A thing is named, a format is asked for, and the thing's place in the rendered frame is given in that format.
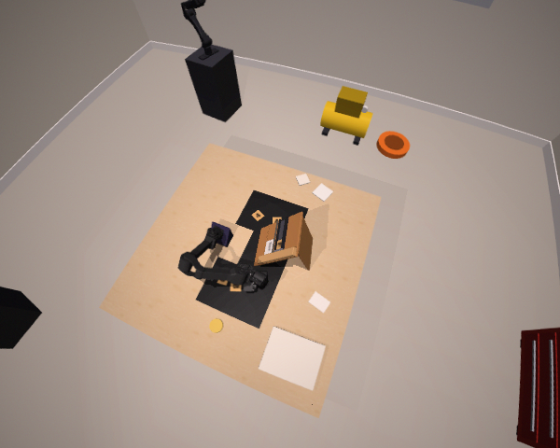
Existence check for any yellow flat disc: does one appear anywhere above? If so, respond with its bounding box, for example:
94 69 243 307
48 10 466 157
209 319 223 333

